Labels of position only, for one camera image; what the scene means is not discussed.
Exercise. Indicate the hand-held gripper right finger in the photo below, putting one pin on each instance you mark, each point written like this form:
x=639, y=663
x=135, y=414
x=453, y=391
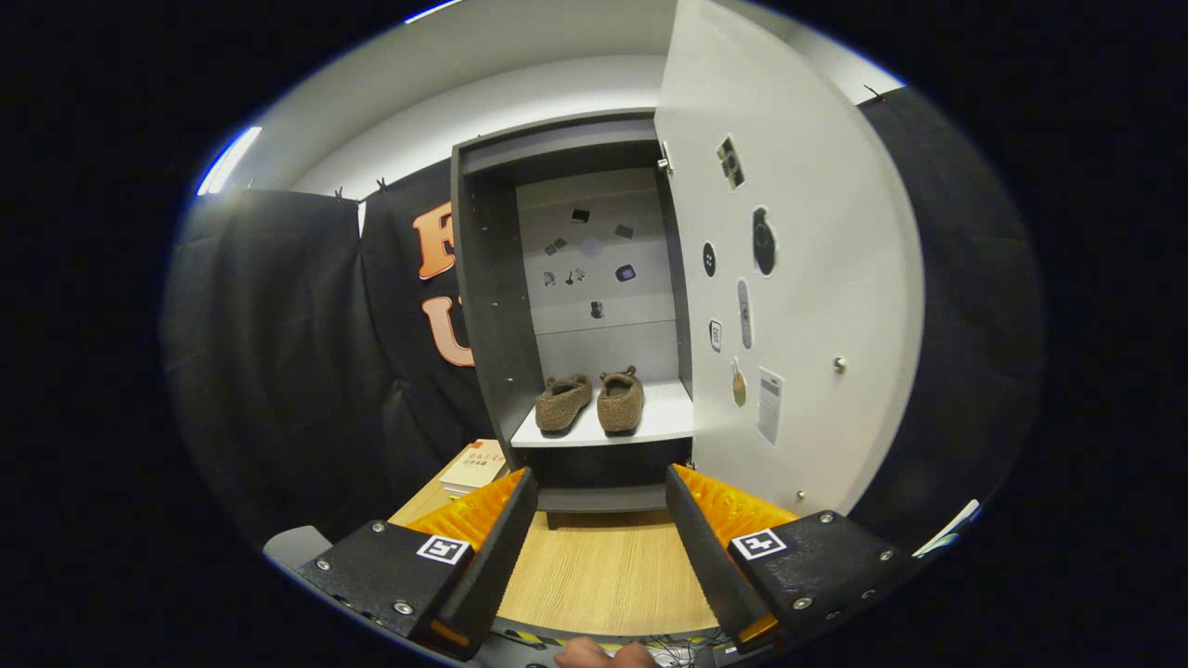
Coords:
x=715, y=566

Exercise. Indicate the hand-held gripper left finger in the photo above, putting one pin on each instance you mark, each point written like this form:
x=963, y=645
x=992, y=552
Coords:
x=497, y=566

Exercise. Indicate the brown fuzzy shoe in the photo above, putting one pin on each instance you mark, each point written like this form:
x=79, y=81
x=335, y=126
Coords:
x=563, y=404
x=620, y=404

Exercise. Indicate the dark grey shoe cabinet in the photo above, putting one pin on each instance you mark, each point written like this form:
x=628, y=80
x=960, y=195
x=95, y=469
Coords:
x=483, y=306

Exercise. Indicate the beige shoe cabinet door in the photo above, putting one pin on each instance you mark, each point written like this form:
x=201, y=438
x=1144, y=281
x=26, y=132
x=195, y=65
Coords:
x=835, y=278

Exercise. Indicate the silver door hinge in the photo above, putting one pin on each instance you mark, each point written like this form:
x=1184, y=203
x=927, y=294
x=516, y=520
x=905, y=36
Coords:
x=665, y=160

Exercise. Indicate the cream orange cover book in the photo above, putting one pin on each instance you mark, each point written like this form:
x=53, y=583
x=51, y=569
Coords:
x=473, y=461

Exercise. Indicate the black backdrop cloth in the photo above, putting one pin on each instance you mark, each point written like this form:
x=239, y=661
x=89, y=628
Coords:
x=278, y=371

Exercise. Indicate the row of black cloth clips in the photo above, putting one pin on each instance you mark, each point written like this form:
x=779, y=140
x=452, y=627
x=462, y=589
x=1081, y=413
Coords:
x=380, y=186

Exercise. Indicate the narrow ceiling light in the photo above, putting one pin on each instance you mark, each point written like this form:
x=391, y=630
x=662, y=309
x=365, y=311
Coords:
x=230, y=160

